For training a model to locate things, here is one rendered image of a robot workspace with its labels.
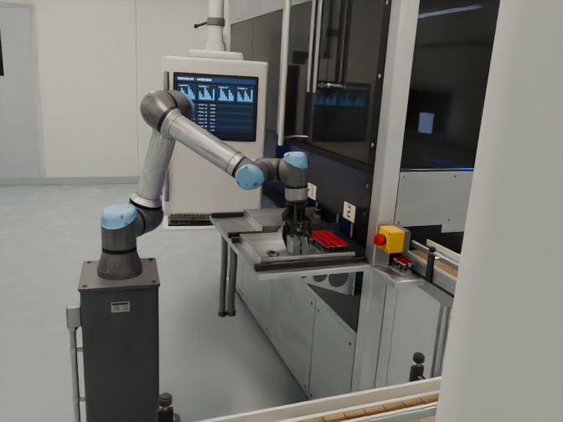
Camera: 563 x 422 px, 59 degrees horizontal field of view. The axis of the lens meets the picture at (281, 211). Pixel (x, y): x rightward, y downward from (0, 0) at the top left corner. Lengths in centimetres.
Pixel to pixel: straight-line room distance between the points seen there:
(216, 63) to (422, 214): 122
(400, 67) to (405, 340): 96
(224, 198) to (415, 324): 113
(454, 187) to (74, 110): 573
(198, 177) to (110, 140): 456
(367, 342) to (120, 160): 560
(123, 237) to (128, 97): 528
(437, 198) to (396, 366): 64
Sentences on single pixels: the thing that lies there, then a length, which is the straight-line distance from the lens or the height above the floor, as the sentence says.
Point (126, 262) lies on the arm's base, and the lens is 178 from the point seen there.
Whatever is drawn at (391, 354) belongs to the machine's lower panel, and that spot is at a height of 53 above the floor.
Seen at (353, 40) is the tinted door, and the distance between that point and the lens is 189.
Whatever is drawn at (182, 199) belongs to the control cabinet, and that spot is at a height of 88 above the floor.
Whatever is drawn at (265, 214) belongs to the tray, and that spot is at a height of 89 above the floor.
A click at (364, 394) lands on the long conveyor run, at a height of 97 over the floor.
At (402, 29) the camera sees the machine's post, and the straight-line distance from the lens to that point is 163.
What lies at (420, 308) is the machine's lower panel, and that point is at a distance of 191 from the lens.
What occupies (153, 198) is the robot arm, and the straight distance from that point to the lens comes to 184.
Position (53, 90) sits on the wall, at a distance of 695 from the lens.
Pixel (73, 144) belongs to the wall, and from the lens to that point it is 700.
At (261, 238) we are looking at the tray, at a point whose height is 90.
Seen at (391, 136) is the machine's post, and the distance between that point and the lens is 163.
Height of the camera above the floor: 147
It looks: 15 degrees down
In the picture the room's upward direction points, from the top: 3 degrees clockwise
